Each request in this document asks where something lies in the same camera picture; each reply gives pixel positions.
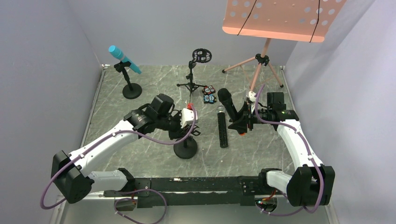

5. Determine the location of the black round-base mic stand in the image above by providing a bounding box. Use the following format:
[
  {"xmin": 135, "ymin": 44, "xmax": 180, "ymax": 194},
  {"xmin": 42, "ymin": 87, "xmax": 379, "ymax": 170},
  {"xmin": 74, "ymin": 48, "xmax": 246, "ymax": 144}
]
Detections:
[
  {"xmin": 173, "ymin": 136, "xmax": 198, "ymax": 159},
  {"xmin": 114, "ymin": 62, "xmax": 142, "ymax": 99}
]

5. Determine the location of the black microphone orange end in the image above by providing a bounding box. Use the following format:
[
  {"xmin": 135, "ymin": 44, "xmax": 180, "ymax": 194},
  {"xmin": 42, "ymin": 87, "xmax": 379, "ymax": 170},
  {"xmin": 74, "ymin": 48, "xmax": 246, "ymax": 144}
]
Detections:
[{"xmin": 218, "ymin": 88, "xmax": 237, "ymax": 124}]

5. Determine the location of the black tripod shock-mount stand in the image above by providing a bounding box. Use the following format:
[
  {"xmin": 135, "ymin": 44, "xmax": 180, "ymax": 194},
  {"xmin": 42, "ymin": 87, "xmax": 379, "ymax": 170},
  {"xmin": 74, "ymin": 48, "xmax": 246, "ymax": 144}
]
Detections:
[{"xmin": 177, "ymin": 48, "xmax": 213, "ymax": 109}]

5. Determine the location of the blue microphone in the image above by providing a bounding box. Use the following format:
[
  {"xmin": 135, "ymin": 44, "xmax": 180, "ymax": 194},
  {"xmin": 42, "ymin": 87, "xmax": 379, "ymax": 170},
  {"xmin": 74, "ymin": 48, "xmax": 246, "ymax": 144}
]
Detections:
[{"xmin": 108, "ymin": 45, "xmax": 141, "ymax": 74}]

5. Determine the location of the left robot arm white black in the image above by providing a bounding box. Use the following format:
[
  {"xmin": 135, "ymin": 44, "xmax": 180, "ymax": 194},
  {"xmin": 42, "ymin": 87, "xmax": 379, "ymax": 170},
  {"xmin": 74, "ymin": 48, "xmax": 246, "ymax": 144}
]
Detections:
[{"xmin": 50, "ymin": 94, "xmax": 198, "ymax": 204}]

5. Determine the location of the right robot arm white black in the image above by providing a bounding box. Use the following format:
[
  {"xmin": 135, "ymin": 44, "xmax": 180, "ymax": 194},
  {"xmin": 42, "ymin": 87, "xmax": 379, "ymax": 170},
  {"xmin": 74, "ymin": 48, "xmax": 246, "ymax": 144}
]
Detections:
[{"xmin": 219, "ymin": 89, "xmax": 335, "ymax": 207}]

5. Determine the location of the pink music stand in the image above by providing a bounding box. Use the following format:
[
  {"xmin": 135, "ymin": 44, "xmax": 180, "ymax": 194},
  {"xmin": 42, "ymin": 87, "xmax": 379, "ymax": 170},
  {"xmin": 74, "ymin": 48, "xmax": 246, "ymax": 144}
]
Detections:
[{"xmin": 222, "ymin": 0, "xmax": 345, "ymax": 90}]

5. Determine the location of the glitter black microphone silver head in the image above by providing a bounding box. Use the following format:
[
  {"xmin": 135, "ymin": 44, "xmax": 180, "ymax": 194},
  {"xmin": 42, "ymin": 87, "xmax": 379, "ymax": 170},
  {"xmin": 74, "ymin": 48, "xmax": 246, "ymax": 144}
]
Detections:
[{"xmin": 217, "ymin": 105, "xmax": 228, "ymax": 148}]

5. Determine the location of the lower small colourful toy block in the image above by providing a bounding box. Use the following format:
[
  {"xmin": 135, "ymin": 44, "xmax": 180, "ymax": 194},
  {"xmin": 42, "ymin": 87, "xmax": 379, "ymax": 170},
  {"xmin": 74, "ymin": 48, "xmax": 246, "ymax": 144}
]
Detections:
[{"xmin": 203, "ymin": 94, "xmax": 217, "ymax": 104}]

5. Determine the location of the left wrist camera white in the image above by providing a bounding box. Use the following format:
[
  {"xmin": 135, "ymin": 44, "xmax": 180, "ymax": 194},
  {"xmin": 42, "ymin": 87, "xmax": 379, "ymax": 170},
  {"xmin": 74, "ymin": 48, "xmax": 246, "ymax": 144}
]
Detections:
[{"xmin": 180, "ymin": 103, "xmax": 194, "ymax": 128}]

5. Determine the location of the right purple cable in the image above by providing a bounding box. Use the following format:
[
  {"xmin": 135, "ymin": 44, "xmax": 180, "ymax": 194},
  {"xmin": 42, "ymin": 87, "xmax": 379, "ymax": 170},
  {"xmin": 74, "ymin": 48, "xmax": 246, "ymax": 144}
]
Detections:
[{"xmin": 254, "ymin": 84, "xmax": 325, "ymax": 217}]

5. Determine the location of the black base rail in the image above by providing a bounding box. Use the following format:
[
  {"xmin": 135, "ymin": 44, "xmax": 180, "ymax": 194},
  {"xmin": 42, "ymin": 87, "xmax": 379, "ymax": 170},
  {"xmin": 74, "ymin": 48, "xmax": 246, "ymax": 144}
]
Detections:
[{"xmin": 103, "ymin": 175, "xmax": 279, "ymax": 208}]

